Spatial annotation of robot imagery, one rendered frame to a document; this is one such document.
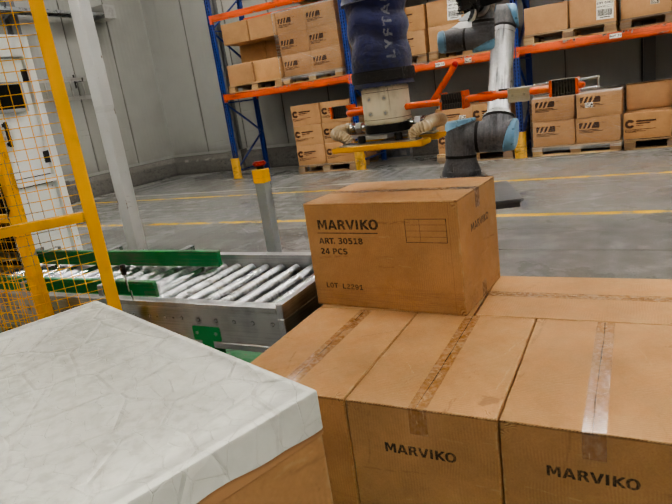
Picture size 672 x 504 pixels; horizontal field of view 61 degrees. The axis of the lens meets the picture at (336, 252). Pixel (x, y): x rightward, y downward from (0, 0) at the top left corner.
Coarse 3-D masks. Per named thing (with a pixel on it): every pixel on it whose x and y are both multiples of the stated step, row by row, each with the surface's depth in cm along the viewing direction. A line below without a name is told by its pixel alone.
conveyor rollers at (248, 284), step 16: (16, 272) 350; (64, 272) 338; (80, 272) 328; (96, 272) 325; (128, 272) 312; (144, 272) 310; (160, 272) 308; (176, 272) 305; (192, 272) 293; (208, 272) 289; (224, 272) 286; (240, 272) 282; (256, 272) 279; (272, 272) 275; (288, 272) 271; (304, 272) 267; (160, 288) 273; (176, 288) 270; (192, 288) 266; (208, 288) 263; (224, 288) 259; (240, 288) 255; (256, 288) 252; (272, 288) 258; (288, 288) 253
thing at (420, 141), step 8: (360, 136) 203; (400, 136) 197; (352, 144) 205; (360, 144) 202; (368, 144) 200; (376, 144) 198; (384, 144) 196; (392, 144) 195; (400, 144) 194; (408, 144) 192; (416, 144) 191; (424, 144) 192; (336, 152) 205; (344, 152) 204
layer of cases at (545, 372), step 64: (320, 320) 207; (384, 320) 199; (448, 320) 191; (512, 320) 184; (576, 320) 178; (640, 320) 171; (320, 384) 161; (384, 384) 156; (448, 384) 151; (512, 384) 149; (576, 384) 143; (640, 384) 139; (384, 448) 150; (448, 448) 141; (512, 448) 133; (576, 448) 126; (640, 448) 120
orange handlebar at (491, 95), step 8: (536, 88) 181; (544, 88) 179; (472, 96) 190; (480, 96) 189; (488, 96) 187; (496, 96) 186; (504, 96) 185; (408, 104) 200; (416, 104) 199; (424, 104) 198; (432, 104) 196; (352, 112) 210; (360, 112) 209
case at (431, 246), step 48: (336, 192) 228; (384, 192) 213; (432, 192) 199; (480, 192) 201; (336, 240) 211; (384, 240) 200; (432, 240) 190; (480, 240) 202; (336, 288) 217; (384, 288) 206; (432, 288) 196; (480, 288) 204
